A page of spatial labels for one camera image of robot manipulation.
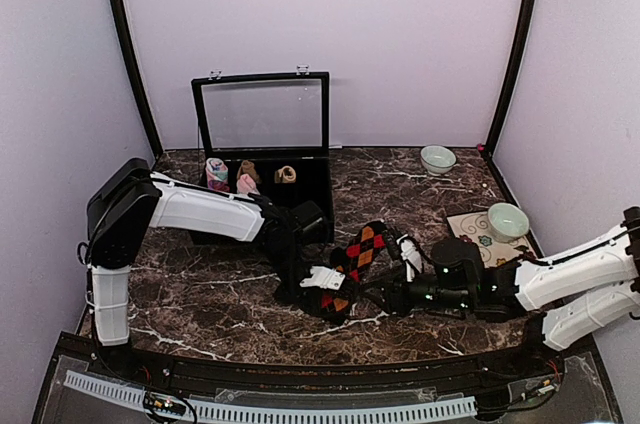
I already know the small circuit board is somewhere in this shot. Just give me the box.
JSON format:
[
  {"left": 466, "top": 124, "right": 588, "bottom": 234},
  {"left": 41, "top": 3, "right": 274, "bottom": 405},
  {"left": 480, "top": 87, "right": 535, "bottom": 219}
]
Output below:
[
  {"left": 522, "top": 379, "right": 560, "bottom": 400},
  {"left": 142, "top": 393, "right": 187, "bottom": 419}
]

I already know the magenta rolled sock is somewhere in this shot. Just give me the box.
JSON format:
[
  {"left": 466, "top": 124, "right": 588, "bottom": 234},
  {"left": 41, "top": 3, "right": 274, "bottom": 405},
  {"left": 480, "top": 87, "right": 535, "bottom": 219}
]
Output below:
[{"left": 207, "top": 180, "right": 230, "bottom": 193}]

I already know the square floral plate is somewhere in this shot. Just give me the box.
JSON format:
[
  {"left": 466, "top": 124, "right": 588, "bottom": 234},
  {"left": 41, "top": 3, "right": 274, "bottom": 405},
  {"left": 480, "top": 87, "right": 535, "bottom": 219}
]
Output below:
[{"left": 446, "top": 210, "right": 538, "bottom": 268}]

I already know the small circuit board right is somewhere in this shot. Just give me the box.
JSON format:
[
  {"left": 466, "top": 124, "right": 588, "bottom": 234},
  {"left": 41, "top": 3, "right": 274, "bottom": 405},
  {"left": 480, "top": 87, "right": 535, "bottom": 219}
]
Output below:
[{"left": 522, "top": 379, "right": 560, "bottom": 400}]

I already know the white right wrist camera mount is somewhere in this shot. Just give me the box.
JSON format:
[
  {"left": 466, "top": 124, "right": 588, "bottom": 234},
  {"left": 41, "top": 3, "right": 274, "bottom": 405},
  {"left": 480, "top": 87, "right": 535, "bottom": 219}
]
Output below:
[{"left": 397, "top": 235, "right": 424, "bottom": 283}]

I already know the black box with glass lid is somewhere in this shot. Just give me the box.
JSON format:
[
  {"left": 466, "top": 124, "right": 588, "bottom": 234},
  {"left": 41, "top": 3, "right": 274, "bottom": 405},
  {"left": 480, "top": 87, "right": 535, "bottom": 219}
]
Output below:
[{"left": 191, "top": 71, "right": 334, "bottom": 243}]

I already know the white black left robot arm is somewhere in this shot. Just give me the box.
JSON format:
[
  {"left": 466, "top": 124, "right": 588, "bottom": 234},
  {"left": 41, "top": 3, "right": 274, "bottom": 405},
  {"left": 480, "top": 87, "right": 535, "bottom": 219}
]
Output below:
[{"left": 77, "top": 158, "right": 325, "bottom": 380}]

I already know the black left frame post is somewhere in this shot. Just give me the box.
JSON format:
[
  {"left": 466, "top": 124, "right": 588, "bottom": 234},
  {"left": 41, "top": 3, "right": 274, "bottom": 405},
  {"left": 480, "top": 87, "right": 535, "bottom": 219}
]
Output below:
[{"left": 109, "top": 0, "right": 164, "bottom": 158}]

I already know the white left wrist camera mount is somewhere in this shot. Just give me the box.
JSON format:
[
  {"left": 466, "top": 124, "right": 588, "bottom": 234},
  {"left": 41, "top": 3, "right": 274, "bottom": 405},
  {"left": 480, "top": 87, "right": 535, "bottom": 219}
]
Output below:
[{"left": 300, "top": 266, "right": 346, "bottom": 291}]

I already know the black argyle orange red sock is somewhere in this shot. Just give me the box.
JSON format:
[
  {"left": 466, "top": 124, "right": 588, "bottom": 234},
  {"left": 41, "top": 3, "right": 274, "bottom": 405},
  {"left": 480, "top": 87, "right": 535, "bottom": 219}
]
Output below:
[{"left": 301, "top": 221, "right": 394, "bottom": 325}]

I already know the small circuit board left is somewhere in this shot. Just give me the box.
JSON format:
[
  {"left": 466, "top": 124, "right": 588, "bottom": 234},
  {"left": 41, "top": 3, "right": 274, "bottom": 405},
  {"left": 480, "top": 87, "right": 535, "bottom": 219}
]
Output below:
[{"left": 142, "top": 393, "right": 187, "bottom": 419}]

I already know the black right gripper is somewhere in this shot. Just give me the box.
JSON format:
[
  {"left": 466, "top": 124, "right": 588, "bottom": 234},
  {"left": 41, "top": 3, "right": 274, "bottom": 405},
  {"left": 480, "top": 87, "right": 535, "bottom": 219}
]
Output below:
[{"left": 359, "top": 263, "right": 476, "bottom": 318}]

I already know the brown rolled sock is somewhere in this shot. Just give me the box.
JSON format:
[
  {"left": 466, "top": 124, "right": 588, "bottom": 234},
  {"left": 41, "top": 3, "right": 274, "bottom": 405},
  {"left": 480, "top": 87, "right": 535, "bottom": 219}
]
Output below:
[{"left": 236, "top": 160, "right": 262, "bottom": 184}]

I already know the striped beige maroon sock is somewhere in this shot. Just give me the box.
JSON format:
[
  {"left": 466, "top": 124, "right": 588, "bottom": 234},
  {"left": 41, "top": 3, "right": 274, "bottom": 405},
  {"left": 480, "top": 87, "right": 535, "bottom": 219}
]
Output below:
[{"left": 274, "top": 166, "right": 297, "bottom": 184}]

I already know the pink white rolled sock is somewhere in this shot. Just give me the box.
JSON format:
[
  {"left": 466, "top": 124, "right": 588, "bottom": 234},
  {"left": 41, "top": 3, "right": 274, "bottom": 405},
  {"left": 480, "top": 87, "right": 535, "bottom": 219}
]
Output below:
[{"left": 236, "top": 174, "right": 260, "bottom": 195}]

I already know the white slotted cable duct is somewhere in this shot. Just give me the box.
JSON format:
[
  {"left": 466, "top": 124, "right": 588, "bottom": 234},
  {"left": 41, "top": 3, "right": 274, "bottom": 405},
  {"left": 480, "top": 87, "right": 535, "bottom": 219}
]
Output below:
[{"left": 62, "top": 369, "right": 478, "bottom": 424}]

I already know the black right frame post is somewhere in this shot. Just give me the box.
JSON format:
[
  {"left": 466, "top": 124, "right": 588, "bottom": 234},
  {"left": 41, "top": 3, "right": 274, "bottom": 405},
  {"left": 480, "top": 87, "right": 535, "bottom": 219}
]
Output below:
[{"left": 483, "top": 0, "right": 535, "bottom": 160}]

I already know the black frame post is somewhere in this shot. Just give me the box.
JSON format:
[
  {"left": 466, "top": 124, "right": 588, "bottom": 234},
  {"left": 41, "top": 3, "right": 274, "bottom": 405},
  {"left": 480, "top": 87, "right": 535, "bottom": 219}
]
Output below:
[
  {"left": 109, "top": 0, "right": 164, "bottom": 158},
  {"left": 483, "top": 0, "right": 535, "bottom": 160}
]

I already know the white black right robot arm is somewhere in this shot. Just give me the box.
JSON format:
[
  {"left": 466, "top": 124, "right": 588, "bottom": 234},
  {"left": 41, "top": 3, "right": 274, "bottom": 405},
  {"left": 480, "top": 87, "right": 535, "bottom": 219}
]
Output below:
[{"left": 377, "top": 207, "right": 639, "bottom": 378}]

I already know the multicolour rolled sock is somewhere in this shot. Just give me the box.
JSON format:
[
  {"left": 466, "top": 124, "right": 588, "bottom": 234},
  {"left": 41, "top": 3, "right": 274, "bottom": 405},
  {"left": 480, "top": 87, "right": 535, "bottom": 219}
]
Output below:
[{"left": 205, "top": 158, "right": 228, "bottom": 184}]

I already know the pale green bowl at back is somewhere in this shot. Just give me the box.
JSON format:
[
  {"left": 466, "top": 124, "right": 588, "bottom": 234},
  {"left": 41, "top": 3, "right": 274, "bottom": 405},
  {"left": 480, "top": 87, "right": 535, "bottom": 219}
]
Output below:
[{"left": 420, "top": 145, "right": 457, "bottom": 176}]

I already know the pale green bowl on plate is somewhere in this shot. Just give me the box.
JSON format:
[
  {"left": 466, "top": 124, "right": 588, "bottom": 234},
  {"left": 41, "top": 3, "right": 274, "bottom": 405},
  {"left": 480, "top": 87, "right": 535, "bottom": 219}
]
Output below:
[{"left": 487, "top": 202, "right": 530, "bottom": 243}]

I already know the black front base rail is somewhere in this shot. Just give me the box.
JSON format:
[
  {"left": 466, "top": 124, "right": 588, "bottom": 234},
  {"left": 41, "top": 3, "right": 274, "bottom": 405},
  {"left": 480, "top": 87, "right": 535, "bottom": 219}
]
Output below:
[{"left": 55, "top": 332, "right": 560, "bottom": 393}]

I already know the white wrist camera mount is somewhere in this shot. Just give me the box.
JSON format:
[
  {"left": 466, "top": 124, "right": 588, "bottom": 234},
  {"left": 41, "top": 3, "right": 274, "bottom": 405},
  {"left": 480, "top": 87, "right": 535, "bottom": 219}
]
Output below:
[
  {"left": 300, "top": 266, "right": 346, "bottom": 291},
  {"left": 397, "top": 235, "right": 424, "bottom": 283}
]

